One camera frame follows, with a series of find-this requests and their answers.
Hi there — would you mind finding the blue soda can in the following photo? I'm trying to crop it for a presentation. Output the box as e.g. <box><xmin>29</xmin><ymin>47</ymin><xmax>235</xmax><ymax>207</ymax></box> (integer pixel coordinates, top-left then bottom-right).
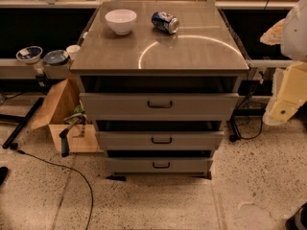
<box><xmin>152</xmin><ymin>11</ymin><xmax>179</xmax><ymax>35</ymax></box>

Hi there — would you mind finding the grey drawer cabinet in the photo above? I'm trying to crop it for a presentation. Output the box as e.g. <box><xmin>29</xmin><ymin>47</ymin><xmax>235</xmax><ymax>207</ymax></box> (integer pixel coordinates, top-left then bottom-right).
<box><xmin>69</xmin><ymin>0</ymin><xmax>250</xmax><ymax>181</ymax></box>

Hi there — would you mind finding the grey bottom drawer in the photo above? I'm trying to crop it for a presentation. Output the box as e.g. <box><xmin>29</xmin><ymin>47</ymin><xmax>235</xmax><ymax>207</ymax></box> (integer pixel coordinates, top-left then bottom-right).
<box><xmin>106</xmin><ymin>158</ymin><xmax>213</xmax><ymax>175</ymax></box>

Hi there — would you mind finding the grey drawer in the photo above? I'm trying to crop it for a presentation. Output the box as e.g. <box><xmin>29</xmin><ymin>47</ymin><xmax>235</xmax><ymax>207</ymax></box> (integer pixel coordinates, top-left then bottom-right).
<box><xmin>106</xmin><ymin>158</ymin><xmax>213</xmax><ymax>175</ymax></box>
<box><xmin>96</xmin><ymin>131</ymin><xmax>224</xmax><ymax>150</ymax></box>
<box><xmin>80</xmin><ymin>93</ymin><xmax>238</xmax><ymax>121</ymax></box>

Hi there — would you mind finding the white bowl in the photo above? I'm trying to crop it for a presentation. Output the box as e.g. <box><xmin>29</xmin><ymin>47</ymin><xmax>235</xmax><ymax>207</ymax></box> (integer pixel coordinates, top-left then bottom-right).
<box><xmin>105</xmin><ymin>9</ymin><xmax>137</xmax><ymax>35</ymax></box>

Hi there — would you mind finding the black floor bar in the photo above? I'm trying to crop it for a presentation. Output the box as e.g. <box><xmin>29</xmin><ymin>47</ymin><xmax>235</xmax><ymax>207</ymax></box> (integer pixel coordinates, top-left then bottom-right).
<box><xmin>0</xmin><ymin>98</ymin><xmax>44</xmax><ymax>150</ymax></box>

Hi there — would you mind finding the black floor cable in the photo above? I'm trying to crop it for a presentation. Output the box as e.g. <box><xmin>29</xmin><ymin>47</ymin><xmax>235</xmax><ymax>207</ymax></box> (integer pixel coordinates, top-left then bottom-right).
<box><xmin>16</xmin><ymin>149</ymin><xmax>95</xmax><ymax>230</ymax></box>

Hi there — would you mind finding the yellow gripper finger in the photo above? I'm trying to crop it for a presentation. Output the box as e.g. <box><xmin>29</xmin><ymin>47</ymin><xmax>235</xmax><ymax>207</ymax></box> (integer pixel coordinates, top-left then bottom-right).
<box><xmin>260</xmin><ymin>19</ymin><xmax>284</xmax><ymax>46</ymax></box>
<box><xmin>262</xmin><ymin>61</ymin><xmax>307</xmax><ymax>126</ymax></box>

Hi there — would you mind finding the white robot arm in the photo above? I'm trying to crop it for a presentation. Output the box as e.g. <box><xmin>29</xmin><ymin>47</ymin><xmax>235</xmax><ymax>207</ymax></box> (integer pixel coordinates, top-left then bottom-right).
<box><xmin>260</xmin><ymin>0</ymin><xmax>307</xmax><ymax>126</ymax></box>

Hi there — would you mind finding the blue patterned bowl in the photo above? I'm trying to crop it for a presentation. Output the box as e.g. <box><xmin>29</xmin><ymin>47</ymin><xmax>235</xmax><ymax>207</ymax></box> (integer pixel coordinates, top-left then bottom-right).
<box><xmin>15</xmin><ymin>46</ymin><xmax>43</xmax><ymax>64</ymax></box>

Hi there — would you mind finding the grey top drawer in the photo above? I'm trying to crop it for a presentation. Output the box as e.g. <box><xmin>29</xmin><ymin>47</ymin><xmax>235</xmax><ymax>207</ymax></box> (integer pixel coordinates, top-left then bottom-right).
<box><xmin>80</xmin><ymin>93</ymin><xmax>238</xmax><ymax>121</ymax></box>

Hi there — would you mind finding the black handled tool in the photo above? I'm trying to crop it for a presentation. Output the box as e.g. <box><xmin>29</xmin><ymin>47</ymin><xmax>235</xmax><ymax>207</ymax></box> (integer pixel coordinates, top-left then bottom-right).
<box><xmin>59</xmin><ymin>121</ymin><xmax>80</xmax><ymax>157</ymax></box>

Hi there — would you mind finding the white paper cup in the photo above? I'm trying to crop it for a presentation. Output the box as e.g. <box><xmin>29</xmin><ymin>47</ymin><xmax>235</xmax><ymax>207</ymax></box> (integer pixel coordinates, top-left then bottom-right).
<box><xmin>66</xmin><ymin>45</ymin><xmax>81</xmax><ymax>60</ymax></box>

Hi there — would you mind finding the cardboard box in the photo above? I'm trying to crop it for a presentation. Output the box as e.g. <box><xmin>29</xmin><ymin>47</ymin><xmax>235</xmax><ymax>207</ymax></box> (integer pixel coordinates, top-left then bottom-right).
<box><xmin>31</xmin><ymin>79</ymin><xmax>99</xmax><ymax>153</ymax></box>

